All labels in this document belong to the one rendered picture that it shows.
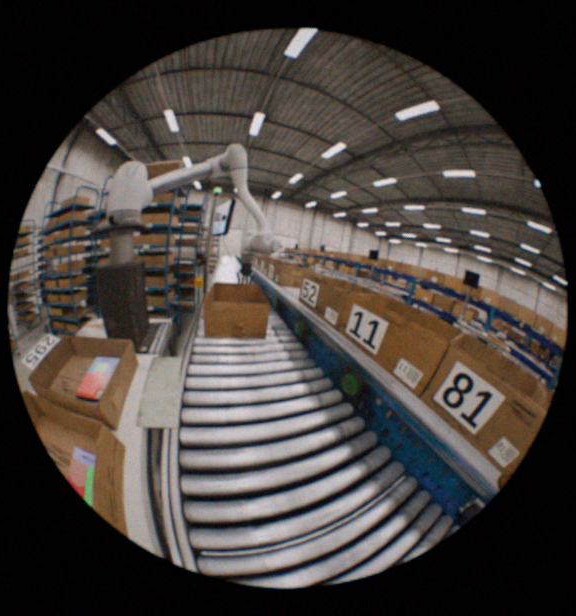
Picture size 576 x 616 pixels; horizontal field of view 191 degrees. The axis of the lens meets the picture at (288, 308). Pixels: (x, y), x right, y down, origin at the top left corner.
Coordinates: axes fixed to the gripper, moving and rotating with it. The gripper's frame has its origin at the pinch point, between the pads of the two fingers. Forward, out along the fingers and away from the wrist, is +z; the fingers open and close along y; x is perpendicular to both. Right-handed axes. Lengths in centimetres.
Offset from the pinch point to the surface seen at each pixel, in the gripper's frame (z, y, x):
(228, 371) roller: 11, 12, 62
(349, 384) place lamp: 4, -21, 83
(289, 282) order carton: -6.7, -37.5, -15.4
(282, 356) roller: 11, -10, 55
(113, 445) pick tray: 5, 40, 95
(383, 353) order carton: -7, -29, 84
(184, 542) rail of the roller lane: 11, 28, 113
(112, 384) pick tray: 2, 44, 80
